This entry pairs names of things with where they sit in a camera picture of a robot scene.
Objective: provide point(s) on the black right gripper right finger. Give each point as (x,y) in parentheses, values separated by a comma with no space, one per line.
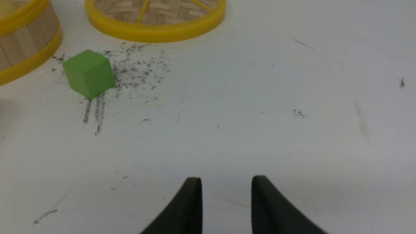
(273,213)

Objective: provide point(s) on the bamboo steamer lid yellow rim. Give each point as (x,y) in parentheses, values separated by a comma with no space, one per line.
(155,21)

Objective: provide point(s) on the bamboo steamer basket yellow rim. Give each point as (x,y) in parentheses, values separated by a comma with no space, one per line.
(30,34)

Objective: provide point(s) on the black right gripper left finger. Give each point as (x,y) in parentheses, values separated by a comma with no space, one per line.
(183,214)

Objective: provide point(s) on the green cube block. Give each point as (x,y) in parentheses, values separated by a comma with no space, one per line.
(89,73)

